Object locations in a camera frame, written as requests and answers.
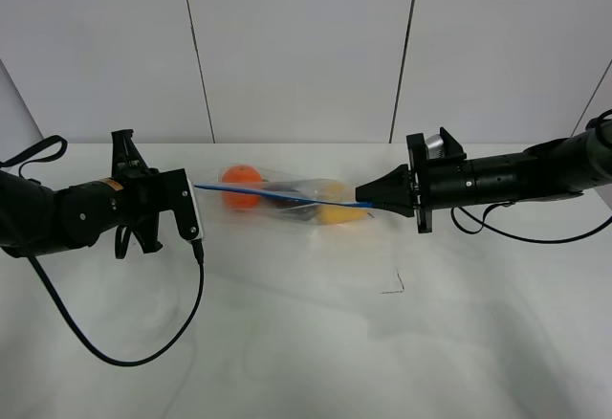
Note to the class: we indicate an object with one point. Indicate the purple eggplant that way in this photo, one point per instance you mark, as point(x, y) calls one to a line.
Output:
point(290, 203)

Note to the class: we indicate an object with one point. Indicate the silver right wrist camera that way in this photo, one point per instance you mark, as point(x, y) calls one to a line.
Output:
point(444, 146)

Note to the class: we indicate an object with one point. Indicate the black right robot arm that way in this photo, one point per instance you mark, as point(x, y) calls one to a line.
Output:
point(559, 169)

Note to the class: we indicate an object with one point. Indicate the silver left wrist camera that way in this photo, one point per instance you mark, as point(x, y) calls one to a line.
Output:
point(197, 228)

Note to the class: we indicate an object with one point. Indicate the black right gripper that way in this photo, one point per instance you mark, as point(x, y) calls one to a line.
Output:
point(435, 184)

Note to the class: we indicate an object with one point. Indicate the orange fruit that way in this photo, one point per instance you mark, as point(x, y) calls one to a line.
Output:
point(243, 181)

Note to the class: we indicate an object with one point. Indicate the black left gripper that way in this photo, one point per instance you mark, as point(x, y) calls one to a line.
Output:
point(146, 193)

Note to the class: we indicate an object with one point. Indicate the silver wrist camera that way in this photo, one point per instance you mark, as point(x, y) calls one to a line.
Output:
point(197, 228)
point(444, 146)

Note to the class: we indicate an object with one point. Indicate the clear zip bag blue seal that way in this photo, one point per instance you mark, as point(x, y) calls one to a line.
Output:
point(320, 191)

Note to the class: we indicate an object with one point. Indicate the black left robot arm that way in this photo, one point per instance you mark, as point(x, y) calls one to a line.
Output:
point(47, 221)

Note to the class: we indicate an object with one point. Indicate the yellow pear fruit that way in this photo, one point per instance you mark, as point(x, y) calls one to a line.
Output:
point(335, 215)

